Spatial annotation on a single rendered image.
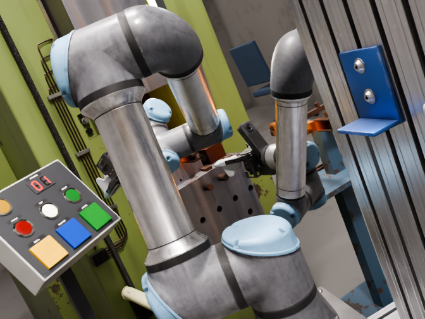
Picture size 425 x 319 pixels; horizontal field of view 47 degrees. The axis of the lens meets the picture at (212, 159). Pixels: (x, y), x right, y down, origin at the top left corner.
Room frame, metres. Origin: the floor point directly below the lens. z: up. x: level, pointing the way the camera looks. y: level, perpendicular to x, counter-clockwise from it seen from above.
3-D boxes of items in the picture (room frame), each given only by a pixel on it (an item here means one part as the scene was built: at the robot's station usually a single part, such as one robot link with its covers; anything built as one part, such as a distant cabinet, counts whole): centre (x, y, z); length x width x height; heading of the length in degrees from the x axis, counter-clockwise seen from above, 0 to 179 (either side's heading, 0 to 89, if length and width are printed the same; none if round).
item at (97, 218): (1.43, 0.40, 1.01); 0.07 x 0.05 x 0.07; 147
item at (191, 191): (2.00, 0.20, 0.69); 0.56 x 0.38 x 0.45; 32
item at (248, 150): (1.42, -0.13, 0.97); 0.12 x 0.08 x 0.09; 32
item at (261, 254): (0.76, -0.01, 0.98); 0.13 x 0.12 x 0.14; 90
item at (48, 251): (1.26, 0.50, 1.01); 0.07 x 0.05 x 0.07; 147
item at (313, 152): (1.28, -0.22, 0.98); 0.11 x 0.08 x 0.09; 32
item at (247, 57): (6.08, -1.12, 0.59); 0.68 x 0.65 x 1.17; 103
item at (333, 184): (1.91, -0.45, 0.66); 0.40 x 0.30 x 0.02; 111
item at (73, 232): (1.34, 0.45, 1.01); 0.07 x 0.05 x 0.07; 147
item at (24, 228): (1.28, 0.54, 1.09); 0.05 x 0.03 x 0.04; 122
